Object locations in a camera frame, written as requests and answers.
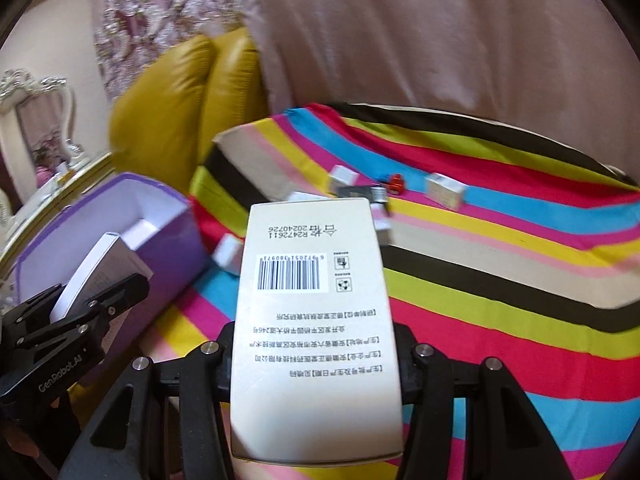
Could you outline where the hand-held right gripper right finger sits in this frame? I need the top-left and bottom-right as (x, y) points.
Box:
(395, 322), (576, 480)

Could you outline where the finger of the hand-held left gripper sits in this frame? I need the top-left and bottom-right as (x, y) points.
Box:
(15, 274), (151, 357)
(0, 284), (67, 342)

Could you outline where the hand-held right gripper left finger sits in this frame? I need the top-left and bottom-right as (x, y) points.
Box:
(59, 322), (236, 480)

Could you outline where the white text-printed carton box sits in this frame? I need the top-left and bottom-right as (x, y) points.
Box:
(50, 232), (153, 323)

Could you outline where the purple cardboard storage box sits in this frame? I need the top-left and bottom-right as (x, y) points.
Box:
(12, 172), (211, 351)

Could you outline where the large cream carton box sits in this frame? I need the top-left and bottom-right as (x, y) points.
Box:
(230, 198), (405, 463)

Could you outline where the white barcode carton box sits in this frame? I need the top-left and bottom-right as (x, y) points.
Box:
(425, 172), (468, 211)

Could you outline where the black printed carton box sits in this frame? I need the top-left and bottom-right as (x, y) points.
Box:
(337, 185), (375, 202)

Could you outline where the striped colourful tablecloth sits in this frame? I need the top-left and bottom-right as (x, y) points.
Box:
(135, 102), (640, 480)

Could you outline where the small white carton box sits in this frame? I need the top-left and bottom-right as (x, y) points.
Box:
(370, 203), (394, 246)
(212, 234), (246, 276)
(327, 164), (358, 196)

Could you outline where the yellow leather armchair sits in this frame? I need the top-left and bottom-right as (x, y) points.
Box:
(109, 27), (271, 196)

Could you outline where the floral lace curtain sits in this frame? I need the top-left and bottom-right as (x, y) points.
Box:
(92, 0), (281, 106)

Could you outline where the pink plain curtain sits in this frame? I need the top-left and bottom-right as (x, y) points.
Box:
(245, 0), (640, 186)

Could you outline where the white ornate mirror frame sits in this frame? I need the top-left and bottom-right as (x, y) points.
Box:
(0, 70), (93, 211)

